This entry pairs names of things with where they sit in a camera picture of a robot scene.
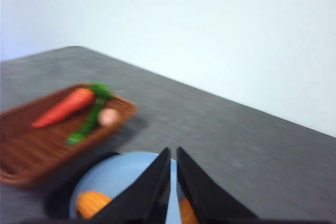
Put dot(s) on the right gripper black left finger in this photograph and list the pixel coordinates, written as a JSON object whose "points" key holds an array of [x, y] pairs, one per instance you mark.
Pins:
{"points": [[141, 197]]}

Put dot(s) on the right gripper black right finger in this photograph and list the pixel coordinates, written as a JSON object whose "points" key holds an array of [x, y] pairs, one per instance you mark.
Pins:
{"points": [[207, 197]]}

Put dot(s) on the blue round plate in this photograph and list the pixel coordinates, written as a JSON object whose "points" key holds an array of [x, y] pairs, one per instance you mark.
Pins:
{"points": [[118, 174]]}

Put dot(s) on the yellow corn cob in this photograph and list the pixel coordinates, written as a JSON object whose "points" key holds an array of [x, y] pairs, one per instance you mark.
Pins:
{"points": [[90, 204]]}

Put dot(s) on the brown wicker basket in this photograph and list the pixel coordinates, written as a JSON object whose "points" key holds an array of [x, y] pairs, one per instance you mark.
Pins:
{"points": [[34, 155]]}

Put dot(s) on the brown egg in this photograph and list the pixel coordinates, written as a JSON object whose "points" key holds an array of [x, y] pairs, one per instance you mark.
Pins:
{"points": [[108, 116]]}

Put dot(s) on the green leafy vegetable sprig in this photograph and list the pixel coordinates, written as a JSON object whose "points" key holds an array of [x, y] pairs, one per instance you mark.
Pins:
{"points": [[90, 119]]}

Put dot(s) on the orange toy carrot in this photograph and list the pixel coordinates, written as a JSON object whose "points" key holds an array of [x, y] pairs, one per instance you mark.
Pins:
{"points": [[65, 107]]}

